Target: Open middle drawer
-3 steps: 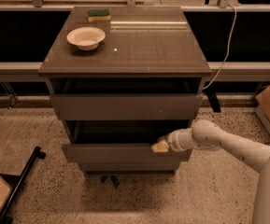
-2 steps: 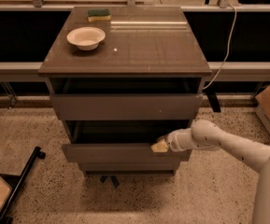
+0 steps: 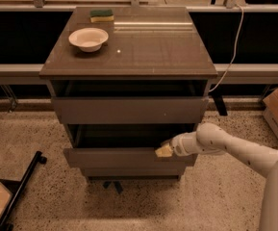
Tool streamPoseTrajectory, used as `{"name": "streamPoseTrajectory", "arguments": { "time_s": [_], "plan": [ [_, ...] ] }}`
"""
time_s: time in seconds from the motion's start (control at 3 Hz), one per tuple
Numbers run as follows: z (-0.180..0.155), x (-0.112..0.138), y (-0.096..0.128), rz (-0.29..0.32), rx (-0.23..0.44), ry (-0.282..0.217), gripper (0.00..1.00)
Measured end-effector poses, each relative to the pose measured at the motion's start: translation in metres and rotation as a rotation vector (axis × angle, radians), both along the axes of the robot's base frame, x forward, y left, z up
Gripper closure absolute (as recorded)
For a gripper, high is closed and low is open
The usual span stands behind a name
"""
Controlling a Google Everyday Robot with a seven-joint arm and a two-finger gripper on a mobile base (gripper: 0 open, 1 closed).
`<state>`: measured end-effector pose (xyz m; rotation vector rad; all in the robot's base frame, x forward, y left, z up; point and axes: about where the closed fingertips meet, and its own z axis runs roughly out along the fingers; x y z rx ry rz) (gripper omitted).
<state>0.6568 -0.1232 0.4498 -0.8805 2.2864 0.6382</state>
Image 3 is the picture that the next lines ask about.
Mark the grey drawer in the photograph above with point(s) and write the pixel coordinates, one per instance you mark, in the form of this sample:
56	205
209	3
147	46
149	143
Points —
130	102
126	172
124	146

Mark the black bracket right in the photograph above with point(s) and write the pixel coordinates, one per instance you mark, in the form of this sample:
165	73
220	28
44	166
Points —
219	102

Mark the blue floor tape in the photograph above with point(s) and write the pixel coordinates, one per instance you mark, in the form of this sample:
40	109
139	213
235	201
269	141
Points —
117	186

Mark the grey top drawer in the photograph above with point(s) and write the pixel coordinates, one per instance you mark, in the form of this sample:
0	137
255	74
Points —
130	102

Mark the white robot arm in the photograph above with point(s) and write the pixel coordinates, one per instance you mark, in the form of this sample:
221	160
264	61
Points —
211	139

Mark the metal rail barrier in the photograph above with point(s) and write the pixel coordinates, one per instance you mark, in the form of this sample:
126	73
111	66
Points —
243	74

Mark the grey drawer cabinet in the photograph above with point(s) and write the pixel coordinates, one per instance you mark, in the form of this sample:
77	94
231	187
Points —
145	43

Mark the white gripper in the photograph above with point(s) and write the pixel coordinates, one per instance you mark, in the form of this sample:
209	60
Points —
179	145

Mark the green yellow sponge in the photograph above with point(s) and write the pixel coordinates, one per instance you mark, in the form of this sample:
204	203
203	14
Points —
101	15

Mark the white bowl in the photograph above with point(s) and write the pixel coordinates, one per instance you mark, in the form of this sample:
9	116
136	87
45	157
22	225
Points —
88	39

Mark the grey bottom drawer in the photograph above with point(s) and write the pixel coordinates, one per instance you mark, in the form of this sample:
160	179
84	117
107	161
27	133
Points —
126	172

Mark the black stand leg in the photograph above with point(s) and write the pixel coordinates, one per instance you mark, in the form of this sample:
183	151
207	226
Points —
16	189

